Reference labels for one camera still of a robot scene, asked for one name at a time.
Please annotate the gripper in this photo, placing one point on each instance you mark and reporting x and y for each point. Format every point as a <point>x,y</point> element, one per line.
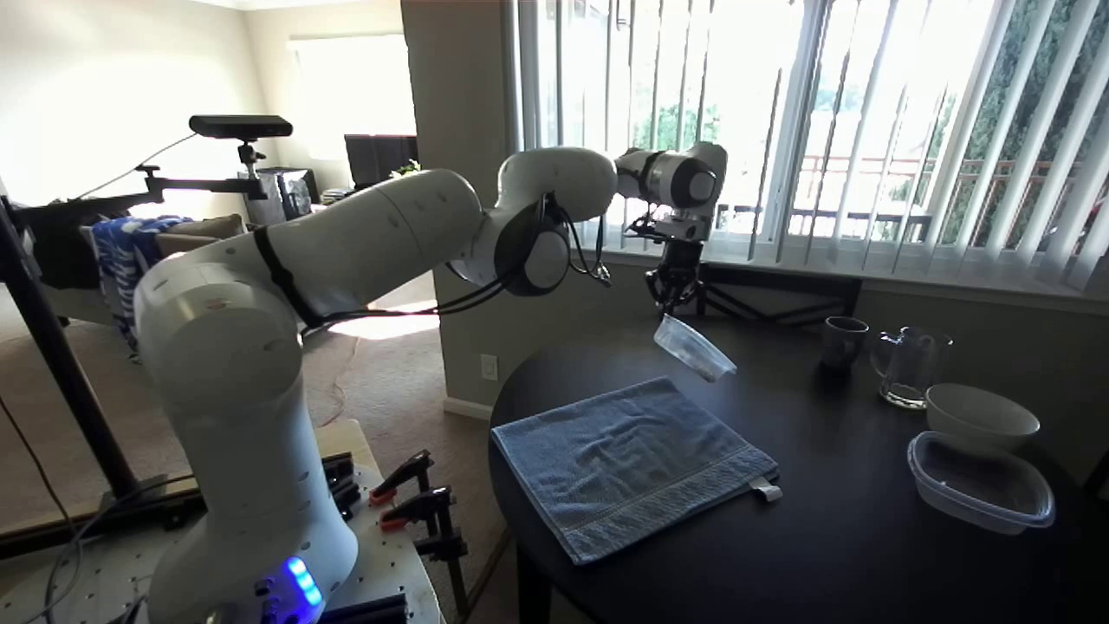
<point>682,260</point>

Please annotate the clear plastic bowl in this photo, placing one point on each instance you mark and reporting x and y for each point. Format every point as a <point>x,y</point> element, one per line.
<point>695,351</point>

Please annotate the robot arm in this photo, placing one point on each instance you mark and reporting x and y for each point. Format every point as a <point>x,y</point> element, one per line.
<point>243,364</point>

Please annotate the blue towel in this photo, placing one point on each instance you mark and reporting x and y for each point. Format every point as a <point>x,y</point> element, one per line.
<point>624,464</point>

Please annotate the white bowl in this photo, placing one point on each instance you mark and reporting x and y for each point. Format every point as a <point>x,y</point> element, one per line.
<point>979,420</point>

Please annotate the dark mug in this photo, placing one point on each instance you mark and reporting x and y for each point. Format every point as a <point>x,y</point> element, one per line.
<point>842,345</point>

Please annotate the clear glass pitcher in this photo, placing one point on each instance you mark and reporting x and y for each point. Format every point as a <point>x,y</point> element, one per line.
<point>911,368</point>

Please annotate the vertical blinds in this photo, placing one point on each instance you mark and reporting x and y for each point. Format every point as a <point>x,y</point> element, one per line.
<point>866,130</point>

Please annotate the black monitor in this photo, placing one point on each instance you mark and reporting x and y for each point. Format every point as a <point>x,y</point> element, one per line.
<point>379,159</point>

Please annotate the black and orange clamp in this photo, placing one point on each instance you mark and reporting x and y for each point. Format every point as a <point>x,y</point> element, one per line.
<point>433,520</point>
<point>403,477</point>

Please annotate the clear plastic container with lid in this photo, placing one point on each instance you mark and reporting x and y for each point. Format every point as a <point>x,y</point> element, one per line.
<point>979,485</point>

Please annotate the window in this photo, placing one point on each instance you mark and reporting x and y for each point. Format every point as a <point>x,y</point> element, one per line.
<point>351,95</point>

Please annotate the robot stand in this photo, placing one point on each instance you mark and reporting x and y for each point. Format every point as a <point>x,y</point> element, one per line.
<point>390,563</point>

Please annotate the tan cushion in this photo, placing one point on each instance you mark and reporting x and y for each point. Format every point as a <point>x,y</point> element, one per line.
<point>204,232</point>

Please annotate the blue and white cloth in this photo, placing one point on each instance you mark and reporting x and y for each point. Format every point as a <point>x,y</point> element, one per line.
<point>121,260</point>

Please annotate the black stand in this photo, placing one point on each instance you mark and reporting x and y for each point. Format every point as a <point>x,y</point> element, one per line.
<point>52,347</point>

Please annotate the wall socket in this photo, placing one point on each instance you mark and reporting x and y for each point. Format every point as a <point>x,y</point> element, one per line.
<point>489,367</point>

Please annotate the camera on mount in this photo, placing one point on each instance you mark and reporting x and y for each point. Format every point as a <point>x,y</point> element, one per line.
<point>241,127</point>

